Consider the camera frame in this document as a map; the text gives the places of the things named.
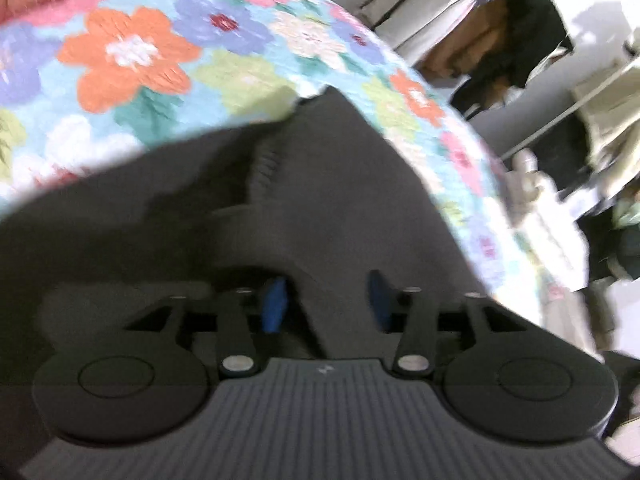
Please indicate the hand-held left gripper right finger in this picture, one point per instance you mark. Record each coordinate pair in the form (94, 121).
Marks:
(380, 301)

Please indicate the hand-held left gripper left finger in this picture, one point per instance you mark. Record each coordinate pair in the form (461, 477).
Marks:
(274, 306)

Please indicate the white down jacket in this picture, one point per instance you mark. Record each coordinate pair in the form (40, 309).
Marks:
(545, 210)

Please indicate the white metal rack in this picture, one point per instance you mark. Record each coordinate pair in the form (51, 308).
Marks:
(565, 115)

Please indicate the brown hanging coat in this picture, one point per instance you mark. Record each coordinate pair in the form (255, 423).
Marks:
(480, 45)

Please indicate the floral quilt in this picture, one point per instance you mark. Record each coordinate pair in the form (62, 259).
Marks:
(130, 55)

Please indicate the white hanging garment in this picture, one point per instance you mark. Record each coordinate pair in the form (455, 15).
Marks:
(440, 15)

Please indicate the cream cloth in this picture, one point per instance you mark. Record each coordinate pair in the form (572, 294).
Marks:
(615, 120)

